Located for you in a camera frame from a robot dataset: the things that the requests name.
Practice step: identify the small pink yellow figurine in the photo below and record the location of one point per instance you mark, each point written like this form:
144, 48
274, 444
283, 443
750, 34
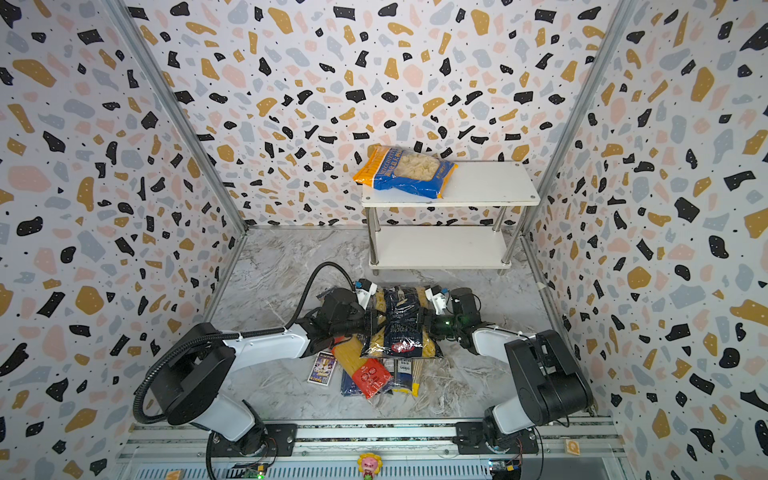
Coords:
369, 465

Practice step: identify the clear yellow spaghetti packet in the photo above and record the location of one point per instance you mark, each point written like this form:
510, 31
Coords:
406, 375

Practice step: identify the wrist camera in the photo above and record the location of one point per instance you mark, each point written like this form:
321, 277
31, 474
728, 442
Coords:
438, 298
365, 290

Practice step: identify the dark blue spaghetti packet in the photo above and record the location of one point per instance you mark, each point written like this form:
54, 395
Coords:
348, 388

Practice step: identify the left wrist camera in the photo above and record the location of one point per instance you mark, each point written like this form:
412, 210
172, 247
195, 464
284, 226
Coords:
365, 290

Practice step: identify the red spaghetti packet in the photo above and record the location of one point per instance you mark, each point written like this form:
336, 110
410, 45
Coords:
368, 374

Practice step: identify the dark blue penne pasta bag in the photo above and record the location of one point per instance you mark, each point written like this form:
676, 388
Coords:
397, 327

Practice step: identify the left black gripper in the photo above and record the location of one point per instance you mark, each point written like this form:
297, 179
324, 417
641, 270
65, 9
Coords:
370, 322

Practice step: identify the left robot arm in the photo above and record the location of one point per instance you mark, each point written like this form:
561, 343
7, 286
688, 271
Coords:
184, 385

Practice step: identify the white two-tier shelf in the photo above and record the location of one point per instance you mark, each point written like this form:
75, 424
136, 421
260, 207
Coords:
474, 184

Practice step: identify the small purple card box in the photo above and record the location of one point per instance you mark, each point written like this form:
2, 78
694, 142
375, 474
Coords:
322, 370

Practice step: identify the blue orange orecchiette pasta bag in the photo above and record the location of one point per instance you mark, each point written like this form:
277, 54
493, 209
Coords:
406, 170

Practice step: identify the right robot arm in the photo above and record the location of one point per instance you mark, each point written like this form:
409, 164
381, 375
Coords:
549, 384

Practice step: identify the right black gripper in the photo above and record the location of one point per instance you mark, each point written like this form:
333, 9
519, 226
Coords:
436, 321

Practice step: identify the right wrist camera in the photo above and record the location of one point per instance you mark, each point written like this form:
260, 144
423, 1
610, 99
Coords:
438, 298

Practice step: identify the small orange tag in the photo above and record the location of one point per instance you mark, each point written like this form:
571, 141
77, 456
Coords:
572, 447

